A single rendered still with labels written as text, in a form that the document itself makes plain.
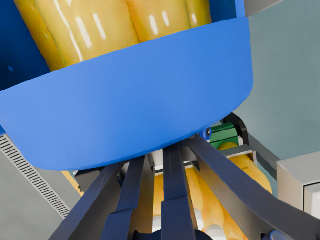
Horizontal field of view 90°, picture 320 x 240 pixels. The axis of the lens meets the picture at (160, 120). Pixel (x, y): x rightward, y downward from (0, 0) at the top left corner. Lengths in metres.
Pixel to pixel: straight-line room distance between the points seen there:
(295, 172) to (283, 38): 1.27
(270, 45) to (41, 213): 2.78
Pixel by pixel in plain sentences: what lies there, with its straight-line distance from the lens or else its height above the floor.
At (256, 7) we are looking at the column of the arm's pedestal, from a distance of 0.75.
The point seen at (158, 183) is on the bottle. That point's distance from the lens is 0.43.
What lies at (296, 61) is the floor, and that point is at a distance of 1.69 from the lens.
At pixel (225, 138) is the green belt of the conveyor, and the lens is 0.51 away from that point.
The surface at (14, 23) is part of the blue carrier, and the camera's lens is 0.32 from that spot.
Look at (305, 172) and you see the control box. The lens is 0.46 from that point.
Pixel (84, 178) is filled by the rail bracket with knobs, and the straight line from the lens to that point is 0.46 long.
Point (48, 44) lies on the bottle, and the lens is 0.21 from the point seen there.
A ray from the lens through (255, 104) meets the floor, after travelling 1.59.
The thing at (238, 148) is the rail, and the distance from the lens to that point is 0.46.
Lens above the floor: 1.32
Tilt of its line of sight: 69 degrees down
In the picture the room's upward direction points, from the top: 180 degrees clockwise
